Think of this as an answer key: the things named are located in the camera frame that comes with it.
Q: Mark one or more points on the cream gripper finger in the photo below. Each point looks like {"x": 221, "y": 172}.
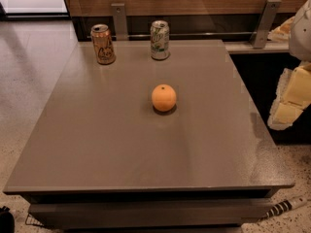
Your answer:
{"x": 298, "y": 89}
{"x": 282, "y": 116}

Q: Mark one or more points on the orange soda can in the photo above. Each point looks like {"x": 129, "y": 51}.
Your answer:
{"x": 103, "y": 44}

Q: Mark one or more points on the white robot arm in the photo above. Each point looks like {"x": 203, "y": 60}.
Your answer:
{"x": 297, "y": 29}

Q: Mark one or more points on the white green soda can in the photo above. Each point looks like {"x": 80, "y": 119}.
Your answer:
{"x": 159, "y": 40}

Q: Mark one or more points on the orange fruit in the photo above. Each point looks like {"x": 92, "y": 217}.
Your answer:
{"x": 164, "y": 97}

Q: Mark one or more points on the grey table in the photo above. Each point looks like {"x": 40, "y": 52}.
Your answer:
{"x": 102, "y": 156}

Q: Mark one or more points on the black object on floor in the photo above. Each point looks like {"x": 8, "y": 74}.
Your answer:
{"x": 7, "y": 222}

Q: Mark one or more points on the right metal bracket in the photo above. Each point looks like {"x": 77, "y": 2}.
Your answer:
{"x": 259, "y": 36}

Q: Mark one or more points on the metal bracket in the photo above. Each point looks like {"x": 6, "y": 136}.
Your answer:
{"x": 120, "y": 21}
{"x": 259, "y": 36}

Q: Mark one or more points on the left metal bracket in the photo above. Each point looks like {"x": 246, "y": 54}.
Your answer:
{"x": 120, "y": 21}

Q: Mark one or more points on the wire rack under table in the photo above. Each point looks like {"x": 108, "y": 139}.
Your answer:
{"x": 32, "y": 221}

